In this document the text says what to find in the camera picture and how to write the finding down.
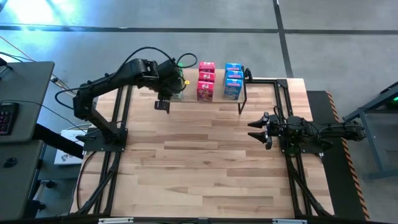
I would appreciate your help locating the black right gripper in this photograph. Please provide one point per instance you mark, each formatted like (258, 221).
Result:
(292, 132)

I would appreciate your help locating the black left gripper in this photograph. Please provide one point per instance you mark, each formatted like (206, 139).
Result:
(171, 77)

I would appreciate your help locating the green Apple Jacks cereal box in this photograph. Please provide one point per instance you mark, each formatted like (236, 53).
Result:
(180, 65)
(178, 96)

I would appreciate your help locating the red Froot Loops cereal box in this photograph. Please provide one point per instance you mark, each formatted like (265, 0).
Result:
(206, 66)
(205, 91)
(206, 76)

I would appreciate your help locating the blue Rice Krispies cereal box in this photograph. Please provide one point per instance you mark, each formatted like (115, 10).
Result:
(234, 74)
(233, 88)
(233, 67)

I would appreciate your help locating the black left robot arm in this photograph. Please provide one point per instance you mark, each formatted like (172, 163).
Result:
(102, 82)

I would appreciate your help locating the wooden shelf with black legs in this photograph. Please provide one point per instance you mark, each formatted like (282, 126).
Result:
(189, 97)

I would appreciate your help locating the black table clamp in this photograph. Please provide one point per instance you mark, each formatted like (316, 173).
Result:
(248, 73)

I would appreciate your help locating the black hazard-striped floor mat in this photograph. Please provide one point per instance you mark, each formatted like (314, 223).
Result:
(335, 186)

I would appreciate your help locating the white cardboard box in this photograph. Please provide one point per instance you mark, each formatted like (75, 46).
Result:
(65, 158)

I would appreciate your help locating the black desk support beam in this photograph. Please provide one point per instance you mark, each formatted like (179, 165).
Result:
(56, 140)

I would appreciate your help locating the grey desk top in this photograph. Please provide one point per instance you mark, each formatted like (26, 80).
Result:
(18, 186)
(11, 84)

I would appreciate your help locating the black backlit keyboard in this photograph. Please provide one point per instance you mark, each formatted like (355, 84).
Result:
(7, 119)

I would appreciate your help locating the black computer mouse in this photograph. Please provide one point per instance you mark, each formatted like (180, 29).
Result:
(10, 162)

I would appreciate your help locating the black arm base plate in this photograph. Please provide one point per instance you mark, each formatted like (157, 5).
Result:
(306, 150)
(93, 147)

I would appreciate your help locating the black aluminium table frame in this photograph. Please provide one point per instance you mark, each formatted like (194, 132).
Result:
(281, 83)

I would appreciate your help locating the silver metal bracket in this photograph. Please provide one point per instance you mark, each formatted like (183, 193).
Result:
(289, 221)
(115, 220)

